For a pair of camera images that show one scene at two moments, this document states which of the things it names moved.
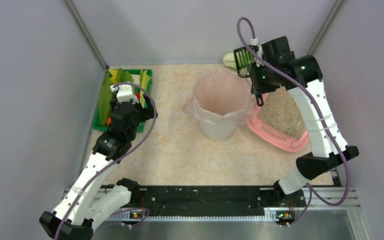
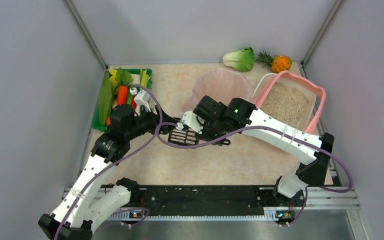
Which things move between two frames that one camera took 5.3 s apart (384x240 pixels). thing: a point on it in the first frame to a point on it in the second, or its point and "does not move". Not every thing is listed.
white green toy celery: (144, 82) does not move
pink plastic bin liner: (221, 95) does not move
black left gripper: (113, 118) to (160, 120)
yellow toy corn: (113, 78) does not move
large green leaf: (105, 106) does not move
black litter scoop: (245, 62) to (184, 136)
